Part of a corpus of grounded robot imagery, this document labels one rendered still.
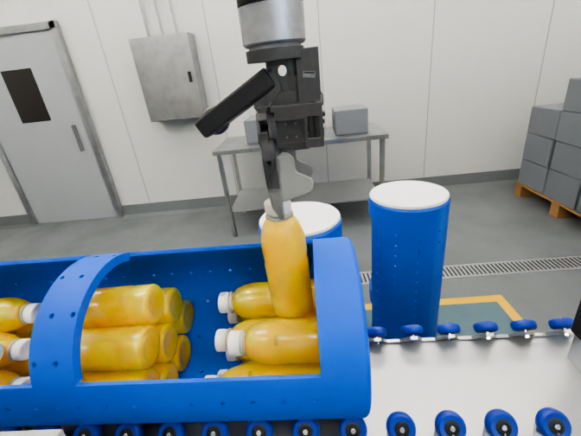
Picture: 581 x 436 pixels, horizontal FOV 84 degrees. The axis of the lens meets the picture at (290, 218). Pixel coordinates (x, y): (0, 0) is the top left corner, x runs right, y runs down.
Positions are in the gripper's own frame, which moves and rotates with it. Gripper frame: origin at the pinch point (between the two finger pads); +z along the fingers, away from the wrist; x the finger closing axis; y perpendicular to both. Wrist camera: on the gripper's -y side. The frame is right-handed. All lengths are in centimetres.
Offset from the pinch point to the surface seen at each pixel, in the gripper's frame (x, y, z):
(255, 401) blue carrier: -14.5, -4.5, 22.5
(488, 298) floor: 133, 113, 131
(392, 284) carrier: 59, 32, 60
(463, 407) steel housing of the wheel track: -5.1, 28.4, 38.5
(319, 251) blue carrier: -0.6, 5.5, 7.9
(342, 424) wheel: -10.6, 7.2, 33.8
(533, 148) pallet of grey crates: 288, 223, 78
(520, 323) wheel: 9, 45, 34
